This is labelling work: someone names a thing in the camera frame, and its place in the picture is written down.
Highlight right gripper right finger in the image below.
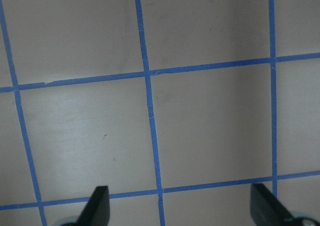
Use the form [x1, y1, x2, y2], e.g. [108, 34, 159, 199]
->
[250, 183, 296, 226]

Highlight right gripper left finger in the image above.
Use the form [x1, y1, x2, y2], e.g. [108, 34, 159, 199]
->
[75, 186, 111, 226]

